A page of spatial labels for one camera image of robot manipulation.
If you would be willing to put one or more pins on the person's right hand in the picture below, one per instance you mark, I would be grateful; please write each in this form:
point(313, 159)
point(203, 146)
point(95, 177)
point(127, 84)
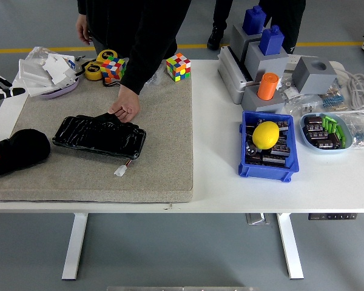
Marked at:
point(83, 28)

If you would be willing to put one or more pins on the person's left hand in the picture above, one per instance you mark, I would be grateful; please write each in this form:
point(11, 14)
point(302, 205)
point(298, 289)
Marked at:
point(128, 104)

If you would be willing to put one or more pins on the black rag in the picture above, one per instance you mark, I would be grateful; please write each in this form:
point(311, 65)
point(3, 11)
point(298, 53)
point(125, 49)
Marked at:
point(30, 154)

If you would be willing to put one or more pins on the person's left forearm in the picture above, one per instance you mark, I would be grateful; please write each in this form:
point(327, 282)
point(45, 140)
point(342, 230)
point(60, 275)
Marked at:
point(139, 69)

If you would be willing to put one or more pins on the black table control panel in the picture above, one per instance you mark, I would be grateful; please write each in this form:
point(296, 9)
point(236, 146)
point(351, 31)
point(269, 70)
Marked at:
point(332, 216)

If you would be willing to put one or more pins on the small metal tool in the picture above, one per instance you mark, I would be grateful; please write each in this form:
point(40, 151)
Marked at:
point(80, 58)

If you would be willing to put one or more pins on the yellow tape measure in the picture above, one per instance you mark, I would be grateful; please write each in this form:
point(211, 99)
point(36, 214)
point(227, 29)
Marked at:
point(106, 56)
point(92, 71)

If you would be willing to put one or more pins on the colourful puzzle cube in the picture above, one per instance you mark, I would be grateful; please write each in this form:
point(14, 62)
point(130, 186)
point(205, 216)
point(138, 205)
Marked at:
point(178, 66)
point(113, 69)

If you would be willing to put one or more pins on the small clear plastic bag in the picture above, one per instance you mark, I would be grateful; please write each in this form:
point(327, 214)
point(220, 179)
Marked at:
point(154, 77)

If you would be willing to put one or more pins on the person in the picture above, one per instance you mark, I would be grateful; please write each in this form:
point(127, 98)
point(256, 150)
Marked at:
point(124, 24)
point(288, 24)

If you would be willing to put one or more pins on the grey-brown mat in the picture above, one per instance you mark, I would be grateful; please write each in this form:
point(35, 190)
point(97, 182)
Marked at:
point(157, 136)

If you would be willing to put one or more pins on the purple tray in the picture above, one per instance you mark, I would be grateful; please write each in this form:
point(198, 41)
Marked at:
point(63, 91)

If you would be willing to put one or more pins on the yellow lemon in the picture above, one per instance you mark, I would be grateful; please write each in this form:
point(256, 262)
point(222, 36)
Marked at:
point(265, 135)

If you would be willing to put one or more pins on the orange cylinder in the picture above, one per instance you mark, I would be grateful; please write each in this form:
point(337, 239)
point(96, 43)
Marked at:
point(268, 86)

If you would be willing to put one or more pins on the blue bottle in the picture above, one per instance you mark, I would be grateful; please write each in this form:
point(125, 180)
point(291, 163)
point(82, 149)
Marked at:
point(254, 19)
point(271, 39)

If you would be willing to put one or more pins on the blue plastic bin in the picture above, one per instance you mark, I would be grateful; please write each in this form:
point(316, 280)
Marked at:
point(264, 174)

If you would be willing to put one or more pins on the white table leg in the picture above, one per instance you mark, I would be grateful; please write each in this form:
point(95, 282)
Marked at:
point(74, 248)
point(289, 248)

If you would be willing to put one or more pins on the clear bag of small parts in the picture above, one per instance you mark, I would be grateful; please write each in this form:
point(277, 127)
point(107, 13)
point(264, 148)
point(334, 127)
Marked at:
point(300, 101)

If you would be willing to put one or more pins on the grey block with round hole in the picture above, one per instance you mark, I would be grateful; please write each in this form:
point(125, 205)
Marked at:
point(309, 77)

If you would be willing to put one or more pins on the green battery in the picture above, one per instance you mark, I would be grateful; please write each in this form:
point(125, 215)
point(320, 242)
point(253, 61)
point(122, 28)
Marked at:
point(343, 141)
point(331, 126)
point(325, 122)
point(340, 131)

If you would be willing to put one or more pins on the bag of blue resistors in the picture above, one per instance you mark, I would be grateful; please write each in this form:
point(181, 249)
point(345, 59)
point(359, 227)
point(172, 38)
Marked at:
point(333, 101)
point(361, 133)

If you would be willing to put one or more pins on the light blue dish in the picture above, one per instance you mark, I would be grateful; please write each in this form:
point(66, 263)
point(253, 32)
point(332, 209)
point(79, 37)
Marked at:
point(350, 133)

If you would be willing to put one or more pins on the metal bracket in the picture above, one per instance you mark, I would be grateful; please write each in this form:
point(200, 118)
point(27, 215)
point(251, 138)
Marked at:
point(258, 219)

